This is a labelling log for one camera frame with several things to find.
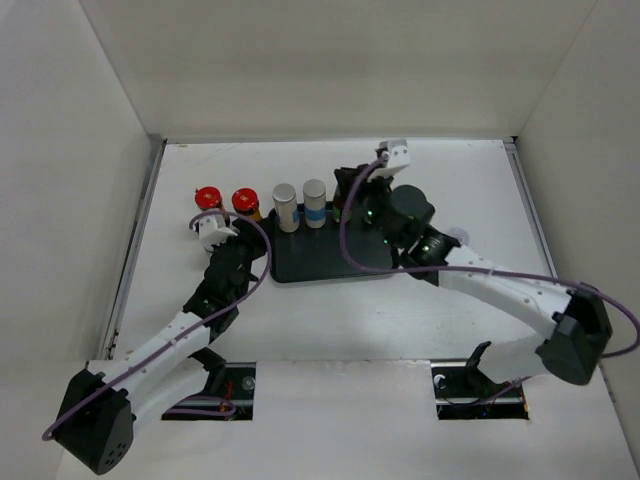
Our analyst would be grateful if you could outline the purple cable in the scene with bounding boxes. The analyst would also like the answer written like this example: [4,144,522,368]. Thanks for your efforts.
[41,209,274,441]
[338,152,640,359]

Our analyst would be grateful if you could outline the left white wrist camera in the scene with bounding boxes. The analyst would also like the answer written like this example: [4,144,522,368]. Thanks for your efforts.
[189,212,238,253]

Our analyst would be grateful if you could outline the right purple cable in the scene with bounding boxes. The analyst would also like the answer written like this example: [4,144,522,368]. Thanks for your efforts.
[338,152,640,359]

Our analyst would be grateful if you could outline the red lid jar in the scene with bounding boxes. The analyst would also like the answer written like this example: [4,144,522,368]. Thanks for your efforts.
[231,187,262,222]
[194,186,223,211]

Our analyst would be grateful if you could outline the yellow cap sauce bottle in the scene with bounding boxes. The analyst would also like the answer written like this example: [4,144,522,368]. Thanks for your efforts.
[332,186,351,223]

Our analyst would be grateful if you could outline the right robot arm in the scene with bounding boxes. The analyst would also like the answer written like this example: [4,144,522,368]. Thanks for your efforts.
[334,165,612,396]

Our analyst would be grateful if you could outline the black plastic tray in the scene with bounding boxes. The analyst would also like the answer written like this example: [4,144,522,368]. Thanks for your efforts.
[268,203,394,284]

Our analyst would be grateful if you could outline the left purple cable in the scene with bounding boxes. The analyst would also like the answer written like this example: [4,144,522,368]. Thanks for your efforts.
[41,209,274,441]

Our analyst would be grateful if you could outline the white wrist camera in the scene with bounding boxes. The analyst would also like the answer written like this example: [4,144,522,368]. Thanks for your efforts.
[368,139,411,180]
[189,212,238,253]

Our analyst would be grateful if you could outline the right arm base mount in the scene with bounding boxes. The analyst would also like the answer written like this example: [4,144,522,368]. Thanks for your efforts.
[431,342,529,421]

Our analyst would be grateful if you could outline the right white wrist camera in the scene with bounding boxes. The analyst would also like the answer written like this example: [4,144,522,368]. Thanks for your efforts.
[368,139,411,180]

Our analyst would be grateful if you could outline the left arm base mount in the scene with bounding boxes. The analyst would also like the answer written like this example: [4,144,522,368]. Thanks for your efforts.
[161,348,257,421]

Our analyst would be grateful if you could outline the right white jar red label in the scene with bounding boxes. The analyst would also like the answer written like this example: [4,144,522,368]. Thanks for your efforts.
[447,227,470,246]

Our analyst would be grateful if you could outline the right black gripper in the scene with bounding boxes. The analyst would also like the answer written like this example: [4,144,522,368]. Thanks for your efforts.
[334,163,401,250]

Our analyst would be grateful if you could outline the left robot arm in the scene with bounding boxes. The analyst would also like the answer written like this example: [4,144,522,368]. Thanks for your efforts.
[42,220,271,475]

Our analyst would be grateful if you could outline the silver lid white jar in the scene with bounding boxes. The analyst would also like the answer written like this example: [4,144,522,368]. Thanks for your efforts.
[272,183,299,233]

